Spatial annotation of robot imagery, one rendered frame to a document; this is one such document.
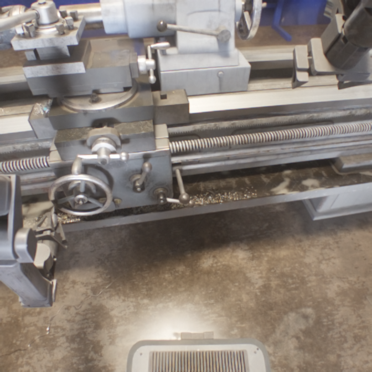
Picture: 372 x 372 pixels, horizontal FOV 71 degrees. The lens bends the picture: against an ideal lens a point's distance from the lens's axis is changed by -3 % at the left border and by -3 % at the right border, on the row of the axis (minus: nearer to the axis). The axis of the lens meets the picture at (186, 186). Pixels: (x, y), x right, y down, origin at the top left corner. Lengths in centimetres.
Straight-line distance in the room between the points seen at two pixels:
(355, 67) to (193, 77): 63
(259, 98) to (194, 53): 29
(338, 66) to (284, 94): 62
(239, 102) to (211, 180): 44
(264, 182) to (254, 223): 41
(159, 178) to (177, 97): 30
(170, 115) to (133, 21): 33
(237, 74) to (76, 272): 126
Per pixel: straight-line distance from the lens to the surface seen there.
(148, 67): 92
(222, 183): 133
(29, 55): 93
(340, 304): 164
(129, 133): 85
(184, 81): 106
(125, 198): 108
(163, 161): 94
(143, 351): 115
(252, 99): 109
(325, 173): 154
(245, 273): 154
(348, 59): 53
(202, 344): 115
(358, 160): 159
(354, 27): 49
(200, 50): 106
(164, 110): 98
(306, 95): 119
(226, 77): 109
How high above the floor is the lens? 139
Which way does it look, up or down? 49 degrees down
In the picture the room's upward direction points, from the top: straight up
